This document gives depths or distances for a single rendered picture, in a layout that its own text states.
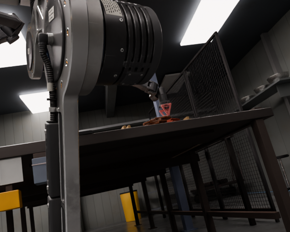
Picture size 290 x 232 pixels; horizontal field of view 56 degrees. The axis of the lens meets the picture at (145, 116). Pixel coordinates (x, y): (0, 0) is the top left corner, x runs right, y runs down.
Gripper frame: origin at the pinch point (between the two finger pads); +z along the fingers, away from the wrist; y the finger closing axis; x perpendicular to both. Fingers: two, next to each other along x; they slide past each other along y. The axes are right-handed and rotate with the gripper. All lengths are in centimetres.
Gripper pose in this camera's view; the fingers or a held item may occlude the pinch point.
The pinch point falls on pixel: (167, 116)
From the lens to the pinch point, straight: 180.2
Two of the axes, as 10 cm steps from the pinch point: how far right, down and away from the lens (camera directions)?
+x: -9.7, 2.0, -1.1
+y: -0.5, 2.7, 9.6
